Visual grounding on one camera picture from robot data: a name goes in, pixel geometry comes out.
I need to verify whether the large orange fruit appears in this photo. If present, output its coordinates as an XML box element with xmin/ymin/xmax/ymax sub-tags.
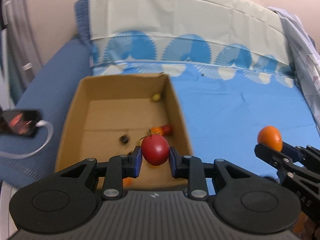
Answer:
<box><xmin>123</xmin><ymin>178</ymin><xmax>133</xmax><ymax>188</ymax></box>

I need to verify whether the red small fruit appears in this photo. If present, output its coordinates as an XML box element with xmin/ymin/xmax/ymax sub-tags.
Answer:
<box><xmin>140</xmin><ymin>129</ymin><xmax>170</xmax><ymax>166</ymax></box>

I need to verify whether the red cherry tomato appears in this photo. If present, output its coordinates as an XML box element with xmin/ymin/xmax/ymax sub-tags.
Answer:
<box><xmin>162</xmin><ymin>124</ymin><xmax>172</xmax><ymax>136</ymax></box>

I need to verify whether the yellow-green small fruit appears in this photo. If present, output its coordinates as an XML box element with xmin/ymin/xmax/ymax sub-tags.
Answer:
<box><xmin>151</xmin><ymin>93</ymin><xmax>162</xmax><ymax>102</ymax></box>

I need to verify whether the brown cardboard box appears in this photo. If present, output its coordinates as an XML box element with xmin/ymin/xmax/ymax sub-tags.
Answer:
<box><xmin>55</xmin><ymin>74</ymin><xmax>193</xmax><ymax>191</ymax></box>

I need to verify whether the blue sofa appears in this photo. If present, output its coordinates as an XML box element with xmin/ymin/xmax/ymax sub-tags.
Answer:
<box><xmin>1</xmin><ymin>36</ymin><xmax>91</xmax><ymax>189</ymax></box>

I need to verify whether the black smartphone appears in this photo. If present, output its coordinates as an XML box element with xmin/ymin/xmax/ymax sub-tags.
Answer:
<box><xmin>1</xmin><ymin>109</ymin><xmax>42</xmax><ymax>137</ymax></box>

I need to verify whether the blue patterned sheet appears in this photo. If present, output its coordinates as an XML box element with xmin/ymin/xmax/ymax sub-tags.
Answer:
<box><xmin>75</xmin><ymin>0</ymin><xmax>319</xmax><ymax>175</ymax></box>

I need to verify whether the white charging cable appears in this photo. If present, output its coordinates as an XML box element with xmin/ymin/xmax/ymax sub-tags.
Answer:
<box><xmin>0</xmin><ymin>120</ymin><xmax>54</xmax><ymax>159</ymax></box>

